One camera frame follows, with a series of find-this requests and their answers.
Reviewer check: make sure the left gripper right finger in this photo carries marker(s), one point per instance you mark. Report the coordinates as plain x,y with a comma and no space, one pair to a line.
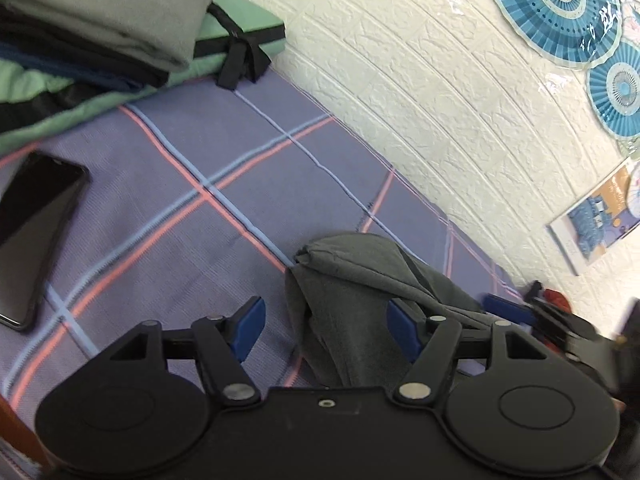
456,358

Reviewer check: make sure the dark grey pants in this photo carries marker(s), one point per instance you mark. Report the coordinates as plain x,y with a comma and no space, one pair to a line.
337,294

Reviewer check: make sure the large blue paper fan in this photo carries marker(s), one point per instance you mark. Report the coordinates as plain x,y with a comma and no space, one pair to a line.
571,33

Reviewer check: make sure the red folded garment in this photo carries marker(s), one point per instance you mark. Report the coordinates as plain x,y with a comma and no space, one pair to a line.
557,299

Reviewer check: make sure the bedding poster on wall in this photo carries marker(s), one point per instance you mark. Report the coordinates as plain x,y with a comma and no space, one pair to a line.
609,212

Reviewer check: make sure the green cushion with black strap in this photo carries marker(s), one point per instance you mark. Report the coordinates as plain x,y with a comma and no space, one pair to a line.
237,41

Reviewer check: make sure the black smartphone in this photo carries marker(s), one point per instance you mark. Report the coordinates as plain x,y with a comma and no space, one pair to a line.
36,208

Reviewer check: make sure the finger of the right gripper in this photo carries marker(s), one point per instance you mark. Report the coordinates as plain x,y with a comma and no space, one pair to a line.
509,310

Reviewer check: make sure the purple plaid bed sheet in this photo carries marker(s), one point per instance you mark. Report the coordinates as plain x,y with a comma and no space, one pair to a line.
199,198

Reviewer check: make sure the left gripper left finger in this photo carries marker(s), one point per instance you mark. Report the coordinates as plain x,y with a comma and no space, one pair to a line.
217,345

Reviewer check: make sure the small blue paper fan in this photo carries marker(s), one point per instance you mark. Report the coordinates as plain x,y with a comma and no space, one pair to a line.
613,90

